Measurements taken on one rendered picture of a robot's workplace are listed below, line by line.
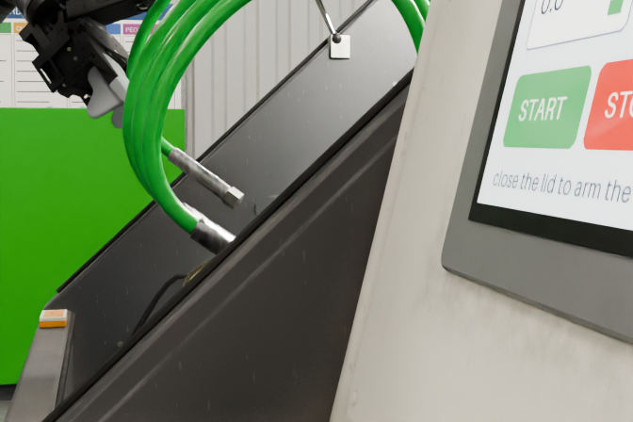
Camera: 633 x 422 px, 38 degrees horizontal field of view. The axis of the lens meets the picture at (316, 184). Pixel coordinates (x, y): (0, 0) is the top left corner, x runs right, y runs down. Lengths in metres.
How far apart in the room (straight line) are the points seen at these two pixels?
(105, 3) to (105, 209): 3.16
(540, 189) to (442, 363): 0.11
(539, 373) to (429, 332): 0.12
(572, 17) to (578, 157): 0.07
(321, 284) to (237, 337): 0.06
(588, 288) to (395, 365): 0.20
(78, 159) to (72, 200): 0.18
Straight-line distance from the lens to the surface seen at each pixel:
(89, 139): 4.23
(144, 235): 1.25
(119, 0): 1.11
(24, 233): 4.26
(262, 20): 7.48
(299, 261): 0.60
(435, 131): 0.54
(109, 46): 1.11
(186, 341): 0.60
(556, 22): 0.42
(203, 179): 1.04
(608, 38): 0.38
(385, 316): 0.55
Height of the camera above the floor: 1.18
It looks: 3 degrees down
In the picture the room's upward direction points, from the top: straight up
